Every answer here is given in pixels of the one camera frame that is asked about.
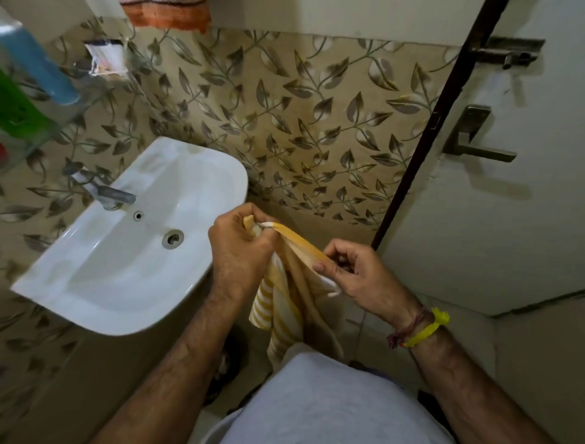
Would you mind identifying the metal door bolt latch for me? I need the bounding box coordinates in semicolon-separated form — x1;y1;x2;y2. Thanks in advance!
471;36;546;70

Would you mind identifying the yellow wristband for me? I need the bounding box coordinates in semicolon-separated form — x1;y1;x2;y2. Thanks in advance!
402;307;451;349

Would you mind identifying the person's left hand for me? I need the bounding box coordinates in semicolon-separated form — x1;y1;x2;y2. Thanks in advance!
208;202;282;300

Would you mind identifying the black sandal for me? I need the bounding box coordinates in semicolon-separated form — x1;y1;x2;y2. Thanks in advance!
203;328;250;408

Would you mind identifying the person's right forearm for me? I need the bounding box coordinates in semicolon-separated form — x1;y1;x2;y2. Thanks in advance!
400;316;556;444

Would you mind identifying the blue plastic bottle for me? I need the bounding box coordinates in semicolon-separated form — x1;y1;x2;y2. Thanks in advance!
0;5;82;106

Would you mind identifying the glass wall shelf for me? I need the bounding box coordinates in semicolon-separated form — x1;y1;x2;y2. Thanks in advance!
0;49;152;171

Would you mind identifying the white ceramic wash basin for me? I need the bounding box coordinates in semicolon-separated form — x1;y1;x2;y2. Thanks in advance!
10;136;249;337

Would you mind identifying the metal basin tap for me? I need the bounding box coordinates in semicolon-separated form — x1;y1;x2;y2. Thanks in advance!
68;166;138;211

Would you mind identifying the person's right hand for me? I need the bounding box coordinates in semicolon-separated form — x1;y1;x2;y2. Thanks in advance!
313;238;422;329

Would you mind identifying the green plastic bottle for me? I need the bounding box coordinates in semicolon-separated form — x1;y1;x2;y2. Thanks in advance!
0;69;56;141

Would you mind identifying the metal lever door handle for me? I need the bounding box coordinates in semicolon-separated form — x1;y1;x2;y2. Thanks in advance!
442;105;518;164

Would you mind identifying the white door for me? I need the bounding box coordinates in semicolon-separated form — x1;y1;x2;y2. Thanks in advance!
378;0;585;317

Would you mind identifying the red thread bracelet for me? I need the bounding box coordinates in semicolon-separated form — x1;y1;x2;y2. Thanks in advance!
387;309;433;349

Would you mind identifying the dark brown door frame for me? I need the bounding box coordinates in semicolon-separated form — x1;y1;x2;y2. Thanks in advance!
370;0;511;251

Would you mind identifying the orange hanging cloth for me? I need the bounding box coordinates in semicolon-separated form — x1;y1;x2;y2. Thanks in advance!
120;0;212;35

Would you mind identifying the yellow white striped towel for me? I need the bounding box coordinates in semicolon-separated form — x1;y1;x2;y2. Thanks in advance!
242;215;346;372

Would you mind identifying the person's left forearm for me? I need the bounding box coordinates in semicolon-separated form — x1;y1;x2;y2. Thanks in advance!
90;288;268;444

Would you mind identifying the white squeezed tube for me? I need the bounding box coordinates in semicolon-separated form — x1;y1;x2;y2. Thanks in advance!
83;39;131;78

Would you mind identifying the white shirt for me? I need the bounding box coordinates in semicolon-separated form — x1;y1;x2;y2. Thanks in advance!
200;342;456;444

